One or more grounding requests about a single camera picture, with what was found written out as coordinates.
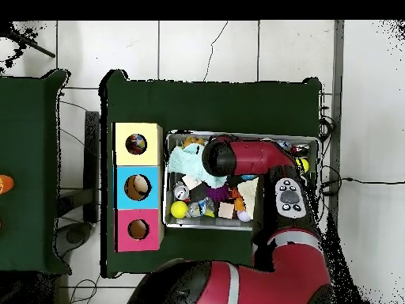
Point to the colourful polka dot cloth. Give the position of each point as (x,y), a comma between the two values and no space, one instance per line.
(136,144)

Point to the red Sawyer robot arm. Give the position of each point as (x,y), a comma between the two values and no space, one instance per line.
(259,158)

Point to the wooden box with three holes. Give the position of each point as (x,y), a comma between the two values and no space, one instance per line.
(152,158)

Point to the shallow clear mesh bin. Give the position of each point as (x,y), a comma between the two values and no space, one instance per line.
(190,223)

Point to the mint green muslin cloth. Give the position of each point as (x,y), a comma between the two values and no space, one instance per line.
(185,161)

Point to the yellow tennis ball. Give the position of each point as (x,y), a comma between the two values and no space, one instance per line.
(179,209)

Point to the plain wooden cube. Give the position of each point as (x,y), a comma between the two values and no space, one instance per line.
(226,210)

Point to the cream muslin cloth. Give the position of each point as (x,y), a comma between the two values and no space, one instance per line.
(248,193)

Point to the yellow smiley ball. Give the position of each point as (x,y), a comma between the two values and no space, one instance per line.
(303,164)

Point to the black stand bar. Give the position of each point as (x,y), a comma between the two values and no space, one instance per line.
(92,158)

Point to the dark green neighbour table cloth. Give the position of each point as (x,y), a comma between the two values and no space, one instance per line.
(28,126)

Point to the orange toy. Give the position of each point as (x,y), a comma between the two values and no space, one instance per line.
(5,184)

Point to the black tripod leg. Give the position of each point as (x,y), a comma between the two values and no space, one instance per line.
(34,47)

